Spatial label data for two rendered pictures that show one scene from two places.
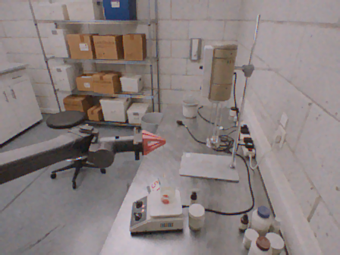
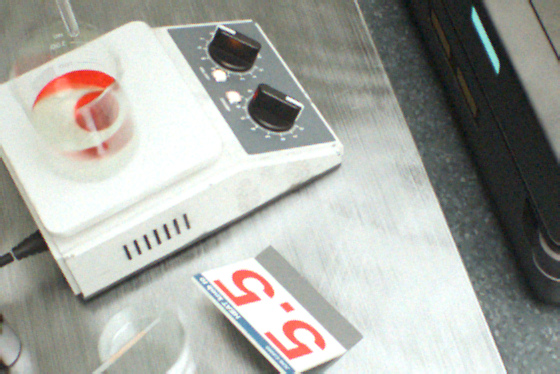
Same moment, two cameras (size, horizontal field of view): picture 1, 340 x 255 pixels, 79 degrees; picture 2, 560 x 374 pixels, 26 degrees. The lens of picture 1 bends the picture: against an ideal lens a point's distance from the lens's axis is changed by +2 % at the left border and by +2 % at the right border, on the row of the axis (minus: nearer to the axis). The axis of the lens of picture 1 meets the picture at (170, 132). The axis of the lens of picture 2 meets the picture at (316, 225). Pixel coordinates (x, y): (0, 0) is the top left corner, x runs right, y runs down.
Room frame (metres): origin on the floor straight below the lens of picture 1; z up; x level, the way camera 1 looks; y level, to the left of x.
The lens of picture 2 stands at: (0.99, 0.00, 1.46)
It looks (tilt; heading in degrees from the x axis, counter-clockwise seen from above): 62 degrees down; 161
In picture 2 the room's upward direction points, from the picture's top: 7 degrees counter-clockwise
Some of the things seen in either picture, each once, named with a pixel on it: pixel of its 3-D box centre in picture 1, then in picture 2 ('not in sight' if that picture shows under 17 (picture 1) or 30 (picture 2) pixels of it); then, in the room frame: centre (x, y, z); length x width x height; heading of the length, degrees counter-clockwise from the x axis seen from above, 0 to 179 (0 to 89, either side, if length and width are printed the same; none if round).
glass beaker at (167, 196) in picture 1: (166, 191); (84, 107); (0.56, 0.02, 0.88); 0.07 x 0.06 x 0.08; 66
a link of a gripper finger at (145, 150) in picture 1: (151, 140); not in sight; (0.57, 0.06, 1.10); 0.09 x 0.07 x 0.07; 98
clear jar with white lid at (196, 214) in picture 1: (196, 217); not in sight; (0.52, -0.09, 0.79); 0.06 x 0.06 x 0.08
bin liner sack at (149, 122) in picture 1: (155, 133); not in sight; (2.19, 0.20, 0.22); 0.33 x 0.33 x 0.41
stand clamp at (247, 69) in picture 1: (246, 67); not in sight; (0.90, -0.32, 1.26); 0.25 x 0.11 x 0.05; 81
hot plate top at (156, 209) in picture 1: (165, 202); (100, 125); (0.55, 0.02, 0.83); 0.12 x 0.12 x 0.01; 4
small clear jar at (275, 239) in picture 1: (272, 246); not in sight; (0.41, -0.34, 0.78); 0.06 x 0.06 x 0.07
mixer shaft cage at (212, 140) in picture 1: (215, 122); not in sight; (0.87, -0.21, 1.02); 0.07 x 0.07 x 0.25
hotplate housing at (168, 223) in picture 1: (158, 210); (150, 142); (0.55, 0.05, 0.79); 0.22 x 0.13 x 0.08; 94
